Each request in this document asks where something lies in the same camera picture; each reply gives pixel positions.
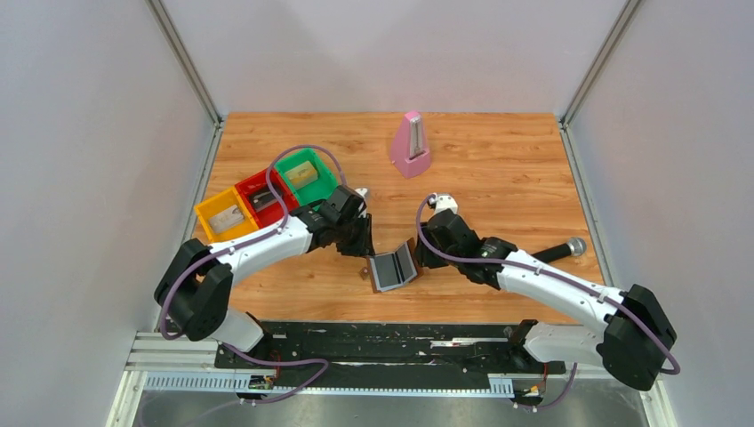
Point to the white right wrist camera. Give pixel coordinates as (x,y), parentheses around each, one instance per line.
(441,202)

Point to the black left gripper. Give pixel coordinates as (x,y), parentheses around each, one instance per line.
(357,237)

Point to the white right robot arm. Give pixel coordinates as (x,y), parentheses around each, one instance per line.
(627,332)

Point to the pink metronome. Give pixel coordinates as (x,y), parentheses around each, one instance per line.
(409,152)

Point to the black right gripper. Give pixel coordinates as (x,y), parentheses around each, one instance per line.
(429,250)

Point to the black card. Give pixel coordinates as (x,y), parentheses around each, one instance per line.
(262,199)

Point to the red plastic bin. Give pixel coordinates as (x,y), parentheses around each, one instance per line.
(258,181)

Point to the grey card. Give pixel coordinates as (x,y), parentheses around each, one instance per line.
(386,271)

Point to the green plastic bin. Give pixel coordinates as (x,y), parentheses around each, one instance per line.
(321,189)

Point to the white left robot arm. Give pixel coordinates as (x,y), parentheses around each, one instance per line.
(195,290)

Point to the yellow plastic bin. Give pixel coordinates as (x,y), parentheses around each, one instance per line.
(215,204)

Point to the black mounting rail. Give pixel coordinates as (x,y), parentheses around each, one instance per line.
(367,359)

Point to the brown leather card holder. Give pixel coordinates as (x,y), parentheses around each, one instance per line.
(409,266)

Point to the silver card in yellow bin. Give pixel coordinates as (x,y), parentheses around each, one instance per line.
(226,219)

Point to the gold card in green bin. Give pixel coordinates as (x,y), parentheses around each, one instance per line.
(302,175)

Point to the black microphone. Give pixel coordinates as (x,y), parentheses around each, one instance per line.
(573,247)

